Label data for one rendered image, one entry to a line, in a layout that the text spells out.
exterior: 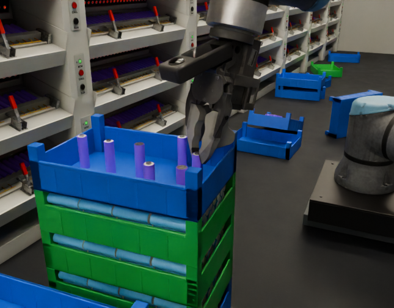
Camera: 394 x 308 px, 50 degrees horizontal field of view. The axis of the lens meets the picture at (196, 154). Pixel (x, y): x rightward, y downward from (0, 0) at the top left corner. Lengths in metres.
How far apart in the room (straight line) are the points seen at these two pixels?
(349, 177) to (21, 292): 0.99
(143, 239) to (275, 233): 0.74
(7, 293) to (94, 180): 0.24
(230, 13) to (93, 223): 0.39
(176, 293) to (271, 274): 0.52
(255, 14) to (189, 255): 0.37
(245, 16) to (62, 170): 0.37
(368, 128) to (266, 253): 0.47
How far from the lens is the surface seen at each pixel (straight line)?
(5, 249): 1.33
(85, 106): 1.37
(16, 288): 0.76
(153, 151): 0.85
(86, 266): 0.79
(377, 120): 1.32
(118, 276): 0.76
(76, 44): 1.33
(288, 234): 1.38
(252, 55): 0.71
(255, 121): 2.06
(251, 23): 0.66
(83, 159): 0.81
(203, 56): 0.63
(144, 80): 1.69
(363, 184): 1.38
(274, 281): 1.18
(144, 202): 0.66
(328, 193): 1.36
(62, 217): 0.77
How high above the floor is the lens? 0.73
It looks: 22 degrees down
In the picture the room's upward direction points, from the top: straight up
